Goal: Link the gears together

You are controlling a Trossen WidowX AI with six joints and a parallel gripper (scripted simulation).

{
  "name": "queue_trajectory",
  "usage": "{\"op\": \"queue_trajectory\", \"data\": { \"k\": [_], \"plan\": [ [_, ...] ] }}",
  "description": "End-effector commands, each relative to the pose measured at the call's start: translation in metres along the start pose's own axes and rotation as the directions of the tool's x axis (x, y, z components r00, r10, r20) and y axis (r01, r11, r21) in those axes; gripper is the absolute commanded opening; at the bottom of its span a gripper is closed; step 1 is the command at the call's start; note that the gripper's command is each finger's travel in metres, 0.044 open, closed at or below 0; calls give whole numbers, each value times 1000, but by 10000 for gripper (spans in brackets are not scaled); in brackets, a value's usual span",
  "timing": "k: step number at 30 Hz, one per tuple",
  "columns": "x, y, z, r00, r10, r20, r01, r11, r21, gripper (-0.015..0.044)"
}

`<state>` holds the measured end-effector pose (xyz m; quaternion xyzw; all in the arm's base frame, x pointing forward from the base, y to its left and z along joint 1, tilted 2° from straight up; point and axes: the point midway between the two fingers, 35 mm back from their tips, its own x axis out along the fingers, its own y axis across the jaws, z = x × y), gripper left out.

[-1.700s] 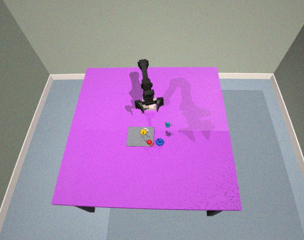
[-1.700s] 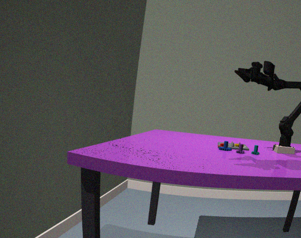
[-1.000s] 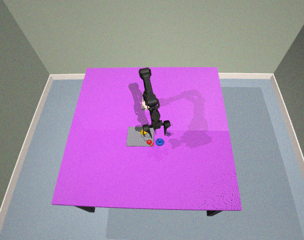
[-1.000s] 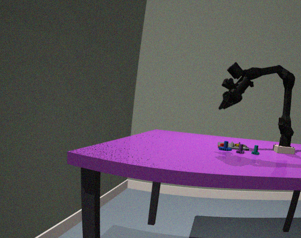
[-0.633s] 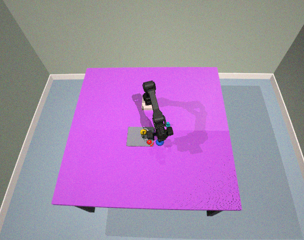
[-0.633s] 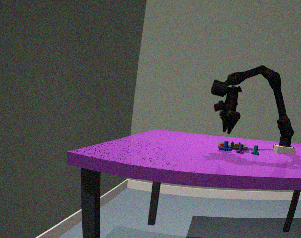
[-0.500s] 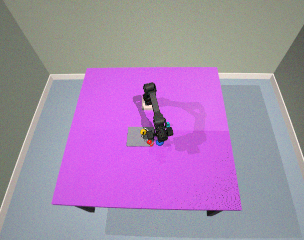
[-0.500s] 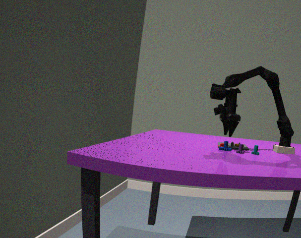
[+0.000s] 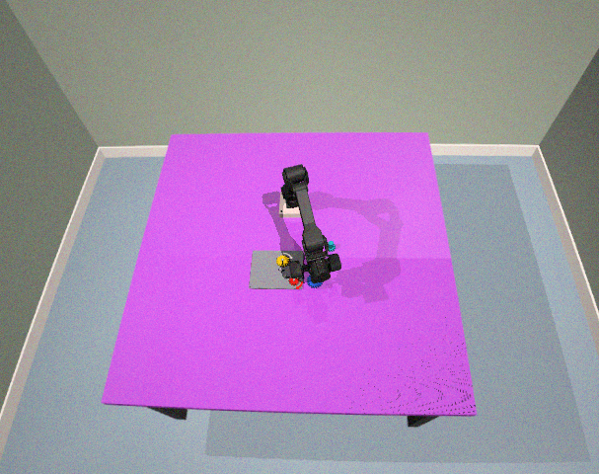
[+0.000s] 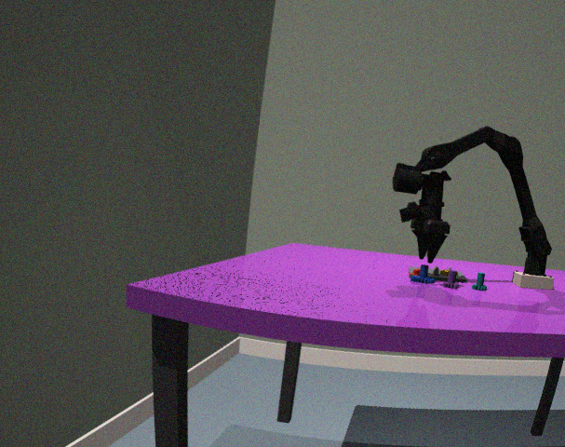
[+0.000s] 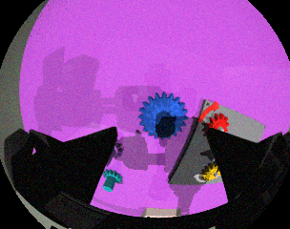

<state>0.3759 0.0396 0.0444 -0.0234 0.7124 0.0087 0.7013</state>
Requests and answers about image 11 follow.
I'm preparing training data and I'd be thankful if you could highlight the red gear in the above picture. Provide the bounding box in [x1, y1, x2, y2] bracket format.
[205, 114, 229, 134]

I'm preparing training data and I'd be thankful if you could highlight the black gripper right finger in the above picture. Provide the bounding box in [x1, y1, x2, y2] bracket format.
[206, 127, 282, 202]

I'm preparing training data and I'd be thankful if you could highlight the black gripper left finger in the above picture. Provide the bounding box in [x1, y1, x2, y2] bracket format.
[30, 126, 118, 205]

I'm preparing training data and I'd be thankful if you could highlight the blue gear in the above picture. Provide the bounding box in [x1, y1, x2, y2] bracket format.
[137, 92, 188, 140]

